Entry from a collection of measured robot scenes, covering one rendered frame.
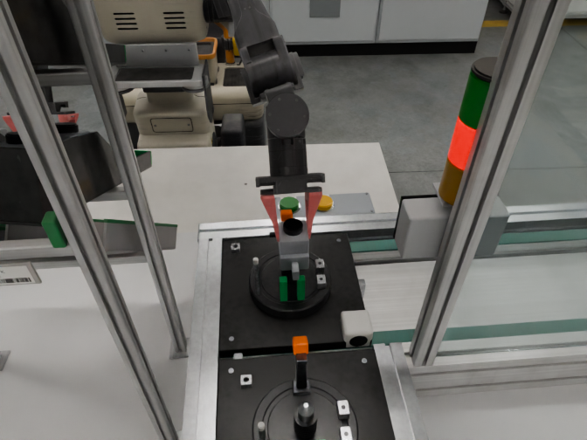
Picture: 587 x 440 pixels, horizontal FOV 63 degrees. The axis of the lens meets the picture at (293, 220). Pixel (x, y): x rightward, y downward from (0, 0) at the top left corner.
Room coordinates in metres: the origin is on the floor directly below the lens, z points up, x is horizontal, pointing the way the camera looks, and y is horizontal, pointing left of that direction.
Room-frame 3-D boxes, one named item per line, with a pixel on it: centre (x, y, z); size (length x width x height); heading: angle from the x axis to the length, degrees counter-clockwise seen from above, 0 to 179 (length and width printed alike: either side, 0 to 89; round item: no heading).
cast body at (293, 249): (0.51, 0.00, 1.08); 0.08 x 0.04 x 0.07; 5
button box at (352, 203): (0.75, -0.06, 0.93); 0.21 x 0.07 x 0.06; 95
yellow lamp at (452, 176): (0.43, -0.19, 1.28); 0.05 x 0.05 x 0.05
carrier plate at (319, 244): (0.53, 0.01, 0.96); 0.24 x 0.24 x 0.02; 5
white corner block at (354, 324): (0.44, -0.10, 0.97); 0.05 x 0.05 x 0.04; 5
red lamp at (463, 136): (0.43, -0.19, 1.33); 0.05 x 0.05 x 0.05
